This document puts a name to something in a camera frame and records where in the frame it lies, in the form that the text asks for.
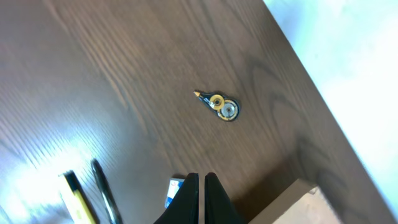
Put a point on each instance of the yellow highlighter marker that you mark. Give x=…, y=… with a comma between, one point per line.
x=74, y=199

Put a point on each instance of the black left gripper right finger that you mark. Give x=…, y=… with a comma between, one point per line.
x=218, y=207

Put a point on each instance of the correction tape dispenser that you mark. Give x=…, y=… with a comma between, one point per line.
x=225, y=107

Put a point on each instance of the black pen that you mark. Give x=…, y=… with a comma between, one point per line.
x=111, y=208

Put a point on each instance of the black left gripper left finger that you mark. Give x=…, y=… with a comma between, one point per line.
x=184, y=207

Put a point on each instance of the blue white eraser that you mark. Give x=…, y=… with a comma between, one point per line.
x=174, y=186

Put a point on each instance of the brown cardboard box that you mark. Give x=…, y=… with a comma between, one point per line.
x=301, y=203

